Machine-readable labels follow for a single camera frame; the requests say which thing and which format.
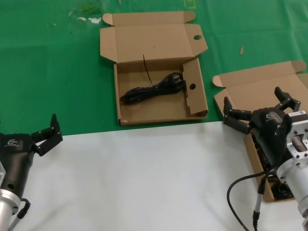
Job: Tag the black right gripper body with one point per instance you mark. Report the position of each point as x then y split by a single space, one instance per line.
270 134

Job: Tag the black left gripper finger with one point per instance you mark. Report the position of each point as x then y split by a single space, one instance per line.
49 138

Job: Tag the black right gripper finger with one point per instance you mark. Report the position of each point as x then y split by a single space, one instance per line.
237 119
290 103

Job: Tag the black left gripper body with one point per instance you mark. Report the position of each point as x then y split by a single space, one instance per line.
16 154

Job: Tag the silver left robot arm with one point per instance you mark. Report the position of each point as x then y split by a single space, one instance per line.
7 205

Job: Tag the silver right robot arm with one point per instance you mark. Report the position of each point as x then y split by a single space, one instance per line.
294 183

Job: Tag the cardboard box with round holes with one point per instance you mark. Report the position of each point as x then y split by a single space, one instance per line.
149 38

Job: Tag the green table mat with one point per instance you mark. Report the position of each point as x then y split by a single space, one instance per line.
48 72

